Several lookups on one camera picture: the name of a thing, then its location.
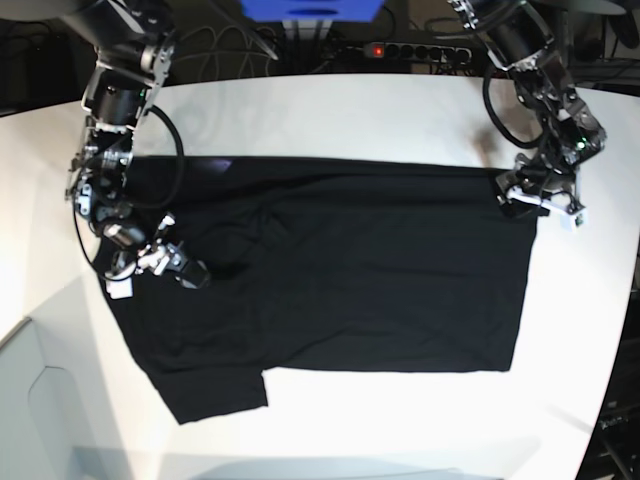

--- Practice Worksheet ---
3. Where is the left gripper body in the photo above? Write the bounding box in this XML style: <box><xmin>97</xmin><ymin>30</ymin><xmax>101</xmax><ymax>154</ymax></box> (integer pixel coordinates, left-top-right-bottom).
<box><xmin>509</xmin><ymin>154</ymin><xmax>580</xmax><ymax>213</ymax></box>

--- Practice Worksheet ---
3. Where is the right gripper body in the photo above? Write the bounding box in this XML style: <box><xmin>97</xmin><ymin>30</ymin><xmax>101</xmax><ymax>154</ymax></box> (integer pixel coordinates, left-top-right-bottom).
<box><xmin>102</xmin><ymin>213</ymin><xmax>188</xmax><ymax>280</ymax></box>

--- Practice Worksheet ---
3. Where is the black T-shirt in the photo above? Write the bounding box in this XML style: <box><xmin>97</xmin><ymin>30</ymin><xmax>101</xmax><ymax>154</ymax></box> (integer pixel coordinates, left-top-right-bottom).
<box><xmin>107</xmin><ymin>157</ymin><xmax>537</xmax><ymax>424</ymax></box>

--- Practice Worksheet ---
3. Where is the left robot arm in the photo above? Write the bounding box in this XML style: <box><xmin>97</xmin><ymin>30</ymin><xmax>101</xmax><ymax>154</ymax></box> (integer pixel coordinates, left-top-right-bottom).
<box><xmin>450</xmin><ymin>1</ymin><xmax>607</xmax><ymax>229</ymax></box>

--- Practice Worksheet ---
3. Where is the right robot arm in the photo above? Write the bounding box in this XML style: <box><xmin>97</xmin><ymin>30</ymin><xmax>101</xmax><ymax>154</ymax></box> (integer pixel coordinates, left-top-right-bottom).
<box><xmin>62</xmin><ymin>1</ymin><xmax>209</xmax><ymax>289</ymax></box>

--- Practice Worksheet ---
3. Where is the black power strip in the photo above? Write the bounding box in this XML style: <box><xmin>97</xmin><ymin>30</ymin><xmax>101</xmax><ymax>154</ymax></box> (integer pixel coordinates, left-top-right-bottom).
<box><xmin>362</xmin><ymin>42</ymin><xmax>473</xmax><ymax>66</ymax></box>

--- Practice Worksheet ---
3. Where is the blue plastic bin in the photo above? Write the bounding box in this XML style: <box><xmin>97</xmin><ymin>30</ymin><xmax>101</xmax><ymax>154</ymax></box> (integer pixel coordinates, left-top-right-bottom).
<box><xmin>240</xmin><ymin>0</ymin><xmax>384</xmax><ymax>23</ymax></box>

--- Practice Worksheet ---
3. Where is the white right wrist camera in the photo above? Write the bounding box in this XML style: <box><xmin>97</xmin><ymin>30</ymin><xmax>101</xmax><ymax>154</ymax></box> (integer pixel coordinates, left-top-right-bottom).
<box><xmin>105</xmin><ymin>278</ymin><xmax>133</xmax><ymax>300</ymax></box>

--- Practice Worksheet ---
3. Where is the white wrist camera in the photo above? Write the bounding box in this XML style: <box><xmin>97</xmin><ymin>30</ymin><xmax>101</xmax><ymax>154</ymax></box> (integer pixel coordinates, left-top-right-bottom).
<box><xmin>561</xmin><ymin>210</ymin><xmax>587</xmax><ymax>232</ymax></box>
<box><xmin>105</xmin><ymin>278</ymin><xmax>133</xmax><ymax>300</ymax></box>

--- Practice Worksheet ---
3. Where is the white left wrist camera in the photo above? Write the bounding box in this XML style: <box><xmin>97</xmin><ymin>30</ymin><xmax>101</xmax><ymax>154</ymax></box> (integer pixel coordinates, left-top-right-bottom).
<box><xmin>561</xmin><ymin>210</ymin><xmax>587</xmax><ymax>232</ymax></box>

